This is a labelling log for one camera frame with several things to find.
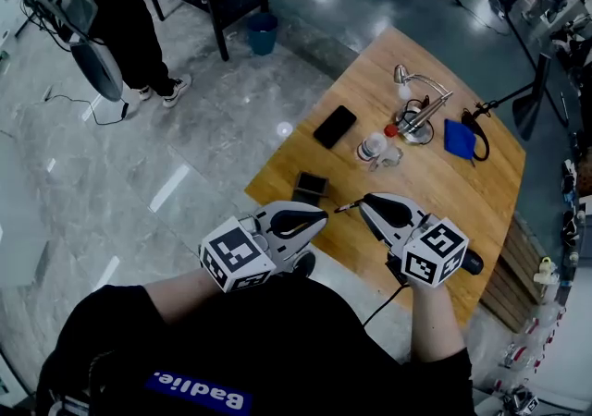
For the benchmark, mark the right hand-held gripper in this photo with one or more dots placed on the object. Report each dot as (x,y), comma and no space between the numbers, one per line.
(435,248)

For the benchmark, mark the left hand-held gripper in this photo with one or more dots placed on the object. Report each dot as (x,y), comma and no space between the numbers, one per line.
(236,250)

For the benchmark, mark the brown cardboard box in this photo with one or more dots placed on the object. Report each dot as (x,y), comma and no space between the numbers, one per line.
(311,187)

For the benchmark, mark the person's left forearm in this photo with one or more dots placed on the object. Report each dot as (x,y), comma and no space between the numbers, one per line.
(180,296)

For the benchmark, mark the person's right forearm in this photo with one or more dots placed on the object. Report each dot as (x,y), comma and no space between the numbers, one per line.
(437,326)

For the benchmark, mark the person's black shoe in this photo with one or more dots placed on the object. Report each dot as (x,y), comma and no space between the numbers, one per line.
(305,264)

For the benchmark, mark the clear acrylic stand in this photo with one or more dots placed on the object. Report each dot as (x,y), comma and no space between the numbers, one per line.
(388,159)

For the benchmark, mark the clear bottle with red cap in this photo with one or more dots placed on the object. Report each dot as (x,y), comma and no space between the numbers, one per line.
(372,146)

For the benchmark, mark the blue cloth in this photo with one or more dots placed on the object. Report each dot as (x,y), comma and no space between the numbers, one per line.
(459,138)

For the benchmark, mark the silver desk lamp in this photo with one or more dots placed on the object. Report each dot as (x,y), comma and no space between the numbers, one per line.
(423,118)

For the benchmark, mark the black smartphone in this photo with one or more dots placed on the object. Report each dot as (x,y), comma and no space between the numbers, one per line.
(335,126)

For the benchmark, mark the person's black shirt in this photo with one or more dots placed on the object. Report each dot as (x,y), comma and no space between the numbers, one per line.
(259,349)

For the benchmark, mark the wooden pallet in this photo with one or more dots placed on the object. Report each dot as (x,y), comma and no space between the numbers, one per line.
(513,275)

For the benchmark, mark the black floor stand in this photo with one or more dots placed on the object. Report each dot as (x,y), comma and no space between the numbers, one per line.
(532,100)

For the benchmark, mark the cluster of clear bottles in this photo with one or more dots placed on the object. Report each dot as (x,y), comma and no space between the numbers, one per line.
(536,340)

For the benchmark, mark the blue waste bin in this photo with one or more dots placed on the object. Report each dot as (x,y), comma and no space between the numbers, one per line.
(262,35)

